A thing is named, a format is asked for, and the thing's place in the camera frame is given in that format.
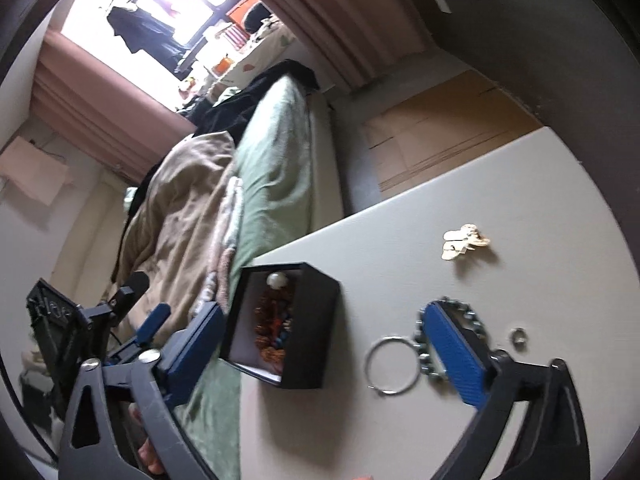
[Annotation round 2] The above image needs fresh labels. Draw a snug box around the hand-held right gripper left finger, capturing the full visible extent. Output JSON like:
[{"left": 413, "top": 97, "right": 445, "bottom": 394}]
[{"left": 57, "top": 301, "right": 226, "bottom": 480}]

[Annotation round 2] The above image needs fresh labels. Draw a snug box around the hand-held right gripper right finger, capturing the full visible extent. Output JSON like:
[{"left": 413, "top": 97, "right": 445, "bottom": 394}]
[{"left": 420, "top": 300, "right": 591, "bottom": 480}]

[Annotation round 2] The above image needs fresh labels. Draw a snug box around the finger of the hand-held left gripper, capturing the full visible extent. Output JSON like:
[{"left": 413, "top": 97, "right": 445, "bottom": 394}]
[{"left": 105, "top": 302, "right": 172, "bottom": 363}]

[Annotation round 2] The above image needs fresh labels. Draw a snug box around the grey bead bracelet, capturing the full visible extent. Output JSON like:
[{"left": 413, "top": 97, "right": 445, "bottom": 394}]
[{"left": 412, "top": 297, "right": 496, "bottom": 383}]

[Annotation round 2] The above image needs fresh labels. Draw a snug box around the pile of mixed jewelry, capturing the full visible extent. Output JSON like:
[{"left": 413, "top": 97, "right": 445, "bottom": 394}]
[{"left": 252, "top": 272, "right": 296, "bottom": 373}]

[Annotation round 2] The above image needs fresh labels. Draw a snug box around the black cardboard box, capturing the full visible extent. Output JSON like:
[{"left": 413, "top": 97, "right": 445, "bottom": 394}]
[{"left": 219, "top": 261, "right": 342, "bottom": 391}]

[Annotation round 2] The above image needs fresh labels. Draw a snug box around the person's left hand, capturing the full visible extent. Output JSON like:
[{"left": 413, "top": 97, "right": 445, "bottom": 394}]
[{"left": 129, "top": 402, "right": 164, "bottom": 479}]

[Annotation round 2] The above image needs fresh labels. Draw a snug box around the silver bangle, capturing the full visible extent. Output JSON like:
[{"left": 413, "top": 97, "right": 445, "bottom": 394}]
[{"left": 364, "top": 335, "right": 418, "bottom": 395}]

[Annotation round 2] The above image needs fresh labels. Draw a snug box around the gold hair clip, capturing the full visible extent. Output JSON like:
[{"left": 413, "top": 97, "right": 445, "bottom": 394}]
[{"left": 442, "top": 223, "right": 492, "bottom": 261}]

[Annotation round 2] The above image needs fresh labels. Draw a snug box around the beige fleece blanket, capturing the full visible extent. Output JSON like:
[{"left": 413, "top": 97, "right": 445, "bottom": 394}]
[{"left": 112, "top": 130, "right": 246, "bottom": 321}]

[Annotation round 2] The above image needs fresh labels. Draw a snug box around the pink paper sheet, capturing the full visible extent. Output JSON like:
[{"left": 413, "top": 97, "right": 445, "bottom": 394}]
[{"left": 0, "top": 135, "right": 71, "bottom": 206}]

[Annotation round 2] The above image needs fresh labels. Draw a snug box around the bed with green sheet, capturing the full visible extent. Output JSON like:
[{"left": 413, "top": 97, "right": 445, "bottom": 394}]
[{"left": 175, "top": 75, "right": 346, "bottom": 480}]

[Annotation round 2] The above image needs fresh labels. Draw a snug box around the narrow pink curtain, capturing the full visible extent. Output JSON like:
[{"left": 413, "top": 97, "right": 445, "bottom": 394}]
[{"left": 30, "top": 30, "right": 196, "bottom": 186}]

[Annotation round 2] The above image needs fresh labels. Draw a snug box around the flat brown cardboard sheet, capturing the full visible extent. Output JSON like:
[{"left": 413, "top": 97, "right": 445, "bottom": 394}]
[{"left": 362, "top": 70, "right": 543, "bottom": 193}]

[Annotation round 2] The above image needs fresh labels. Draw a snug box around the black cloth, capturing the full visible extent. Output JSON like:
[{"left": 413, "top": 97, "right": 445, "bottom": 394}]
[{"left": 177, "top": 59, "right": 321, "bottom": 138}]

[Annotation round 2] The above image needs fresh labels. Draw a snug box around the hanging dark garment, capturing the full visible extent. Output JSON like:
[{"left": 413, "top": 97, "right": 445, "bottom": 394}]
[{"left": 107, "top": 5, "right": 188, "bottom": 66}]

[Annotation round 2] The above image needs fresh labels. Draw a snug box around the leaf print cloth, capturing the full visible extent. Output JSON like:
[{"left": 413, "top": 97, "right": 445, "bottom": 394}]
[{"left": 215, "top": 25, "right": 301, "bottom": 86}]

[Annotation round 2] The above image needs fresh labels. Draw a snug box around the black round cushion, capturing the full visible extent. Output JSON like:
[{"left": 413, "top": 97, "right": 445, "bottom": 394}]
[{"left": 242, "top": 2, "right": 271, "bottom": 36}]

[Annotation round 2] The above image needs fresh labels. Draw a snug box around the orange storage box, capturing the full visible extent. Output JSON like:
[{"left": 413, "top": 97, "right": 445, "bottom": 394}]
[{"left": 225, "top": 0, "right": 261, "bottom": 26}]

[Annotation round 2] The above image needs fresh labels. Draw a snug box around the wide pink curtain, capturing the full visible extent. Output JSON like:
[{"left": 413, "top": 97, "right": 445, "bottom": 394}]
[{"left": 245, "top": 0, "right": 431, "bottom": 91}]

